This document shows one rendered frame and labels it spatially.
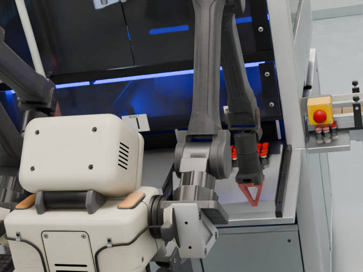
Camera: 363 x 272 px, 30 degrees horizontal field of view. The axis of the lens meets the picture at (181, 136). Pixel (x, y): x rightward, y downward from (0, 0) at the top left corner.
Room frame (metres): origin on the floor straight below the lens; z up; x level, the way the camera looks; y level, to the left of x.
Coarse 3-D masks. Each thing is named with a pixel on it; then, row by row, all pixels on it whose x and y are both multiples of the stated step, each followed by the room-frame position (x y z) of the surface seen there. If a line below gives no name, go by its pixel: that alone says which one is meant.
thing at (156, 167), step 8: (144, 152) 2.12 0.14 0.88; (152, 152) 2.11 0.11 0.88; (160, 152) 2.10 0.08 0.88; (168, 152) 2.08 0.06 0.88; (144, 160) 2.06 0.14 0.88; (152, 160) 2.05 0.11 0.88; (160, 160) 2.03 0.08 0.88; (168, 160) 2.02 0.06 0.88; (144, 168) 2.00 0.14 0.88; (152, 168) 1.99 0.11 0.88; (160, 168) 1.97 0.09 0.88; (168, 168) 1.96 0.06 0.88; (144, 176) 1.94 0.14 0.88; (152, 176) 1.93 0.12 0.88; (160, 176) 1.92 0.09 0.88; (168, 176) 1.85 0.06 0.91; (144, 184) 1.89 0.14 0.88; (152, 184) 1.88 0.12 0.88; (160, 184) 1.86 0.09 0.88; (160, 192) 1.77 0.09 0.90
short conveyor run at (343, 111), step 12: (336, 96) 2.06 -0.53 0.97; (348, 96) 2.05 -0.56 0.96; (360, 96) 2.04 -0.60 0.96; (336, 108) 2.05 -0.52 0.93; (348, 108) 2.03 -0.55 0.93; (360, 108) 1.95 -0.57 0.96; (336, 120) 1.98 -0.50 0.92; (348, 120) 1.97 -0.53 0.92; (360, 120) 1.95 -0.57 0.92; (312, 132) 2.00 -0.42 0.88; (360, 132) 1.96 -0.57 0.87
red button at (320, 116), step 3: (315, 111) 1.87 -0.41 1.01; (318, 111) 1.86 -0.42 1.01; (321, 111) 1.86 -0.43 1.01; (324, 111) 1.87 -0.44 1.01; (315, 114) 1.86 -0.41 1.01; (318, 114) 1.86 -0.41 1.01; (321, 114) 1.85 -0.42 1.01; (324, 114) 1.85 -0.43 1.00; (315, 117) 1.86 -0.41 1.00; (318, 117) 1.85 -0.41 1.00; (321, 117) 1.85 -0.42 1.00; (324, 117) 1.85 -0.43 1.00; (315, 120) 1.86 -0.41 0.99; (318, 120) 1.85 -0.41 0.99; (321, 120) 1.85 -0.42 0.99; (324, 120) 1.85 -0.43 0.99
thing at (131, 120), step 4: (124, 116) 2.07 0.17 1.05; (128, 116) 2.06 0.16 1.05; (132, 116) 2.06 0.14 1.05; (136, 116) 2.05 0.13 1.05; (140, 116) 2.05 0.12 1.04; (144, 116) 2.05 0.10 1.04; (124, 120) 2.07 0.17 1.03; (128, 120) 2.06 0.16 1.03; (132, 120) 2.06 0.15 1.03; (136, 120) 2.06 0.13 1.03; (140, 120) 2.05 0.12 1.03; (144, 120) 2.05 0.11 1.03; (128, 124) 2.06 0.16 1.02; (132, 124) 2.06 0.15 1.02; (136, 124) 2.06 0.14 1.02; (140, 124) 2.05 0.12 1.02; (144, 124) 2.05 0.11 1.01; (148, 124) 2.05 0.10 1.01; (136, 128) 2.06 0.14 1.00; (140, 128) 2.05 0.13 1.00; (144, 128) 2.05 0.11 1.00; (148, 128) 2.05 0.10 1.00
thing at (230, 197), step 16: (272, 160) 1.87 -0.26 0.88; (272, 176) 1.76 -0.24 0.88; (224, 192) 1.73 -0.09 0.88; (240, 192) 1.71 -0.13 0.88; (256, 192) 1.69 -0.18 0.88; (272, 192) 1.67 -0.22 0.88; (224, 208) 1.61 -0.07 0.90; (240, 208) 1.60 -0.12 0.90; (256, 208) 1.59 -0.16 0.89; (272, 208) 1.57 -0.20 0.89
